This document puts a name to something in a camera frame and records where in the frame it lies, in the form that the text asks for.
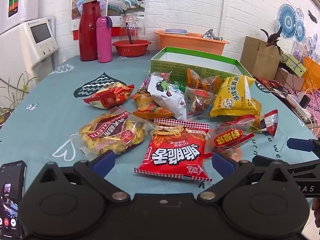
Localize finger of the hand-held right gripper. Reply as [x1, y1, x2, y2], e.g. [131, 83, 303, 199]
[252, 155, 320, 178]
[286, 137, 320, 153]

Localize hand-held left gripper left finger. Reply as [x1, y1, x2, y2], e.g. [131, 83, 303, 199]
[34, 151, 132, 204]

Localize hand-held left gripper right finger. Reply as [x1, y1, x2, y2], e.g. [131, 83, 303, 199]
[197, 151, 295, 204]

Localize clear bag of yellow cookies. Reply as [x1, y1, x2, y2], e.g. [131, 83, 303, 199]
[69, 106, 150, 157]

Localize clear packet with red label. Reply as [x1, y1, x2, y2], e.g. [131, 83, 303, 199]
[212, 115, 259, 159]

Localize large red chip bag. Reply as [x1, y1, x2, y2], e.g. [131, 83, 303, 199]
[134, 118, 212, 182]

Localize yellow cake packet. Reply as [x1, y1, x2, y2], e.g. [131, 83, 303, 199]
[209, 75, 262, 118]

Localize orange snack packet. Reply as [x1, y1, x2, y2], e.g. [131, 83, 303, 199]
[132, 94, 175, 120]

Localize white snack bag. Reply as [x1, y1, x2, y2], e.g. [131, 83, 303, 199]
[147, 74, 188, 121]

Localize green cardboard box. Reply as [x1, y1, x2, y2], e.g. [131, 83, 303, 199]
[150, 47, 253, 87]

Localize small red and dark packet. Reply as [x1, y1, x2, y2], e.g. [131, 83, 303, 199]
[251, 109, 279, 139]

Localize pink patterned cloth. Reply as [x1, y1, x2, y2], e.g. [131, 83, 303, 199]
[306, 90, 320, 133]

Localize white power strip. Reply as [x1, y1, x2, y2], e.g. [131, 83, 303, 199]
[286, 94, 313, 119]

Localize red and yellow snack bag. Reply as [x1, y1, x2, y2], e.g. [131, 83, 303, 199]
[83, 81, 135, 109]

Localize clear dried fruit packet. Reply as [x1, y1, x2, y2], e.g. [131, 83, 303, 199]
[186, 87, 217, 119]

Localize small brown cardboard box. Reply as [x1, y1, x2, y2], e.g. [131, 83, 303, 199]
[275, 67, 304, 92]

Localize teal printed tablecloth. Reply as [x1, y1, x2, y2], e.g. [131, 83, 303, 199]
[0, 51, 320, 240]

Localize orange bag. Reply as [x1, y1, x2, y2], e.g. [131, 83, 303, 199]
[301, 56, 320, 93]

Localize yellow-green small box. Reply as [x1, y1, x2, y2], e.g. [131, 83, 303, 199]
[286, 54, 307, 77]

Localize orange clear peanut packet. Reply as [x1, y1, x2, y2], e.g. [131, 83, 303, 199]
[186, 69, 220, 95]

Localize pink sunflower seed packet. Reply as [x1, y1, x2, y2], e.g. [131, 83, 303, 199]
[136, 72, 170, 98]

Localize large brown cardboard box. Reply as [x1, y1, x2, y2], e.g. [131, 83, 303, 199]
[240, 36, 283, 80]

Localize black smartphone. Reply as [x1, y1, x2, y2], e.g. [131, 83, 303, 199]
[0, 160, 27, 240]

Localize dark purple plant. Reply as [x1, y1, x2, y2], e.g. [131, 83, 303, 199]
[260, 27, 283, 55]

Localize thin-leaf potted plant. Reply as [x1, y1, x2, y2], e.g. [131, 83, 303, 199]
[0, 72, 39, 128]

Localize red plastic basin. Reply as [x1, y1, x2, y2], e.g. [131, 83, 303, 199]
[112, 39, 152, 57]

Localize pink bottle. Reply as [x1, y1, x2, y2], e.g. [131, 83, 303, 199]
[96, 16, 113, 63]

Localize orange plastic basin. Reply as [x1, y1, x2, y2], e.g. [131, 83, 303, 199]
[154, 29, 230, 55]

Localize red thermos jug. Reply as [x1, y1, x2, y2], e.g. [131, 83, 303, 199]
[79, 1, 99, 62]

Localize metal bowl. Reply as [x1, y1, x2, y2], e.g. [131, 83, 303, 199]
[202, 29, 217, 40]

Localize dark utensil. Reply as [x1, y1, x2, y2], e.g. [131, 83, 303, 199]
[126, 22, 133, 44]

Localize glass pitcher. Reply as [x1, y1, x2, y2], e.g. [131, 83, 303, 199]
[119, 14, 146, 43]

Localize white machine with screen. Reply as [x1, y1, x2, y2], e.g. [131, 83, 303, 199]
[19, 17, 59, 85]

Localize tall white appliance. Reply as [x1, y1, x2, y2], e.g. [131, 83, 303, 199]
[0, 0, 40, 34]

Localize blue patterned wall plates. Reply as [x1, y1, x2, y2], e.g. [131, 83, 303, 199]
[276, 2, 316, 55]

